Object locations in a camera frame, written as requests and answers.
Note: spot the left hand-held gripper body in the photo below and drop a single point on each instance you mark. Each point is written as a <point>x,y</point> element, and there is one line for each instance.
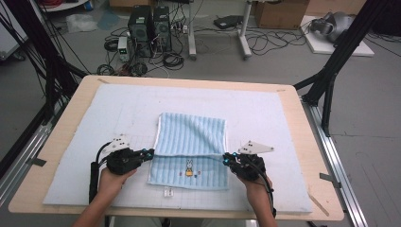
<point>123,162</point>

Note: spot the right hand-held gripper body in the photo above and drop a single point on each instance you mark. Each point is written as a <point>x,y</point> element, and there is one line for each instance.
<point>250,167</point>

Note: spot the blue striped towel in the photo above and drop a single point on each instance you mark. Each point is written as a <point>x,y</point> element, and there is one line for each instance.
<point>192,135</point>

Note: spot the person's right hand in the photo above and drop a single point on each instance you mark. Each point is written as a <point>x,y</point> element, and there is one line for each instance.
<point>257,189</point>

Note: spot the person's left hand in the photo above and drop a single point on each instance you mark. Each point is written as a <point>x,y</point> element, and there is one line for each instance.
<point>112,184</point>

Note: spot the small white tag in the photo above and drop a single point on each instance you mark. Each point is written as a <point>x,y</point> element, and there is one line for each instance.
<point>168,192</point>

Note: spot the white foam mat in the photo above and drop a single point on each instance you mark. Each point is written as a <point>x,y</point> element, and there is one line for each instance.
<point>126,104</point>

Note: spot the thin wooden stick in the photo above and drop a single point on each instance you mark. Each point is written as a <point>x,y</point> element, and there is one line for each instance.
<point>319,204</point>

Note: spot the black tape strip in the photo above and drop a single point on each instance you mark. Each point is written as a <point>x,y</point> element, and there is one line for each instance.
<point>37,162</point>

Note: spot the white power supply box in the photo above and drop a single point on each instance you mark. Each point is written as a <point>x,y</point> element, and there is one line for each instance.
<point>123,48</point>

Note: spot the white desk leg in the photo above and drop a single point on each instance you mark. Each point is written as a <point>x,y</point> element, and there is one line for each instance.
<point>191,31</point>
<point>244,34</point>

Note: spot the large black computer tower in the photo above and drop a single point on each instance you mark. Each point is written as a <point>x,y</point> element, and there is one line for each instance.
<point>140,30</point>

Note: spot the slim black computer tower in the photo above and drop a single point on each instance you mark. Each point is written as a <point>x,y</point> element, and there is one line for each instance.
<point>162,28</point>

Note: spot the black flat device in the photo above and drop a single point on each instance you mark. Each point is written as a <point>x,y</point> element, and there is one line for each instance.
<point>227,22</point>

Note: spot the blue-grey sheet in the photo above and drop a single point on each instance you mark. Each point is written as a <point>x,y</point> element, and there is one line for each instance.
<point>108,19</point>

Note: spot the white floor board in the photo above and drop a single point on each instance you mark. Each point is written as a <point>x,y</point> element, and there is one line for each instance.
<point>321,47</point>

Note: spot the clear plastic bag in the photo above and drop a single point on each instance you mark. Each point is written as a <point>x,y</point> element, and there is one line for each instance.
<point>80,23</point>

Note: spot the brown cardboard box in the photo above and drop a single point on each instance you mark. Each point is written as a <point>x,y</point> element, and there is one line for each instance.
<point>280,14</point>

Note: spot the grey headset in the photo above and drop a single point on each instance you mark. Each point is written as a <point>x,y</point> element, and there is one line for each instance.
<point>334,26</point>

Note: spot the white cabinet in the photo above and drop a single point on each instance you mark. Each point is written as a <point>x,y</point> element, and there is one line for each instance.
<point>9,41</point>

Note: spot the grey metal bracket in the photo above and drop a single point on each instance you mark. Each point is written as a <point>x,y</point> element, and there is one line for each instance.
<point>330,179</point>

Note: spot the aluminium rail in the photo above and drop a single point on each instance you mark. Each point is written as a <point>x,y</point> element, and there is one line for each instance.
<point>334,157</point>
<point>28,148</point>

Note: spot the black metal frame stand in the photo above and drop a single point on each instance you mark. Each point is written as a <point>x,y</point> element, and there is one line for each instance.
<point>340,53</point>
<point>50,72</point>

